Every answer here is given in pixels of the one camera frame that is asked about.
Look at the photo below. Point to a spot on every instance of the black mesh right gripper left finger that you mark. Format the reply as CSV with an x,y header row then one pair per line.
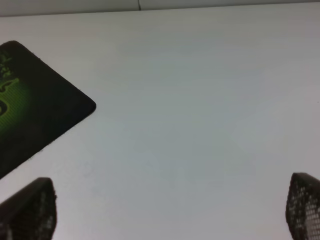
x,y
30,213

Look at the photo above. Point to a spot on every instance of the black green logo mouse pad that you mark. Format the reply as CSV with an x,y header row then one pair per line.
x,y
37,105

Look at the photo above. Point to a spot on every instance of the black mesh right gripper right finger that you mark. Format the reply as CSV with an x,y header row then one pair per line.
x,y
302,211

